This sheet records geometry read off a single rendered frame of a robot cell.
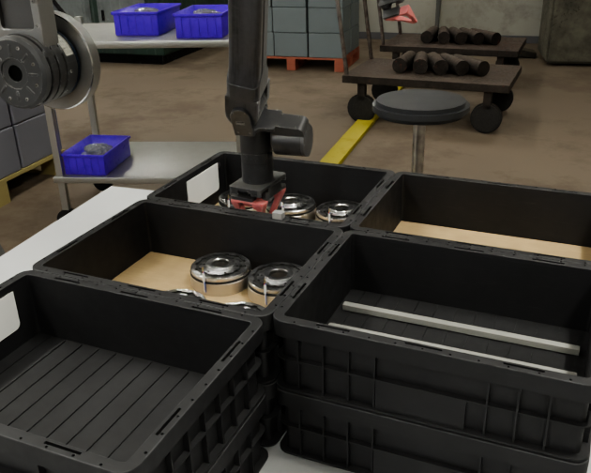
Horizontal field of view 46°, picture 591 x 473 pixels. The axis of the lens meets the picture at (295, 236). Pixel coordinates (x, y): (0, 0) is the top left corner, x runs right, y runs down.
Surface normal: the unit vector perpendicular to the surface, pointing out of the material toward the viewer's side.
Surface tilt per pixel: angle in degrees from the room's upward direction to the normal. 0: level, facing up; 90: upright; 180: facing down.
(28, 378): 0
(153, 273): 0
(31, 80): 90
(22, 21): 90
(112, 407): 0
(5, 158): 90
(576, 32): 90
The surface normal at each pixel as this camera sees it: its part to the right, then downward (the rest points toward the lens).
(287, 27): -0.31, 0.40
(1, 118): 0.95, 0.11
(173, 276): -0.03, -0.91
